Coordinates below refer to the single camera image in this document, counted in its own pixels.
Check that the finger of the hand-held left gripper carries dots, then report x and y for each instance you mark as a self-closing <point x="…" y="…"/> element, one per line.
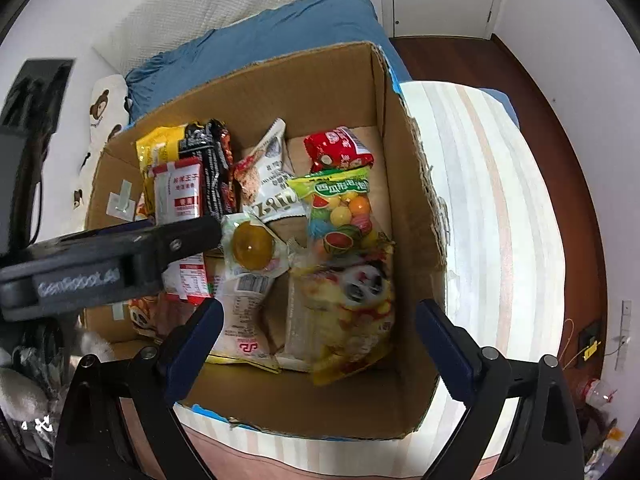
<point x="192" y="240"/>

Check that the black noodle packet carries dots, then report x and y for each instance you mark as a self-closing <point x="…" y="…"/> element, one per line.
<point x="220" y="175"/>

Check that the bear print pillow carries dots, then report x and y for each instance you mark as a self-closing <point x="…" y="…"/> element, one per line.
<point x="102" y="110"/>

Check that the green fruit candy bag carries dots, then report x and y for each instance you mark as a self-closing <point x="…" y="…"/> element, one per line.
<point x="340" y="210"/>

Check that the white plush toy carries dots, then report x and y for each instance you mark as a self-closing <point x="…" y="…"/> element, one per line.
<point x="22" y="395"/>

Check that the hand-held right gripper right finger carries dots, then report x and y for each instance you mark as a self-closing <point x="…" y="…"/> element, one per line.
<point x="447" y="355"/>

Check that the brown cardboard box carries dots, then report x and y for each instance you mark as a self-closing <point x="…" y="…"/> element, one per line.
<point x="340" y="85"/>

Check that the translucent white snack packet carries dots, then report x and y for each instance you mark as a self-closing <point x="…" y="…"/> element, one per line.
<point x="300" y="320"/>

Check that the white nut snack packet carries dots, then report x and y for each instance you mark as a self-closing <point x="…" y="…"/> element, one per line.
<point x="267" y="160"/>

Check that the grey plush toy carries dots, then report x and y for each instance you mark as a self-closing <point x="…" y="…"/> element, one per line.
<point x="95" y="344"/>

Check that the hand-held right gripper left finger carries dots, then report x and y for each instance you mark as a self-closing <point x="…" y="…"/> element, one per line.
<point x="192" y="355"/>

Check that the white padded headboard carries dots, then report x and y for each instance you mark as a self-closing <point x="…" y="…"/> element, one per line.
<point x="200" y="0"/>

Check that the yellow panda snack packet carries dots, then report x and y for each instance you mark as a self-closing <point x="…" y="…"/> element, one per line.
<point x="355" y="320"/>

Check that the blue pillow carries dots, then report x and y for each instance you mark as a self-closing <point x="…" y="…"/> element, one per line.
<point x="260" y="45"/>

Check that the white packet with red logo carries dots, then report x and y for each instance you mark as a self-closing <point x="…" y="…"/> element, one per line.
<point x="240" y="320"/>

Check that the black wall socket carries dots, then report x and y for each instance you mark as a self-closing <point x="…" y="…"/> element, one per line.
<point x="591" y="334"/>

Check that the blue bed sheet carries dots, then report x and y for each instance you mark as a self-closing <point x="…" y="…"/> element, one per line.
<point x="502" y="105"/>

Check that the jelly cup packet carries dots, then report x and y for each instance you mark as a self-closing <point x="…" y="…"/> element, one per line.
<point x="250" y="247"/>

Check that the red and white snack packet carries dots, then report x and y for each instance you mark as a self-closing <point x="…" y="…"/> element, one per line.
<point x="175" y="190"/>

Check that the clear plastic bottle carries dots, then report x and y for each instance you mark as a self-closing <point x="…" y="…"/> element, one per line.
<point x="597" y="392"/>

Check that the orange print snack packet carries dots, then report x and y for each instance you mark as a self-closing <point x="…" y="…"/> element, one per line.
<point x="144" y="312"/>

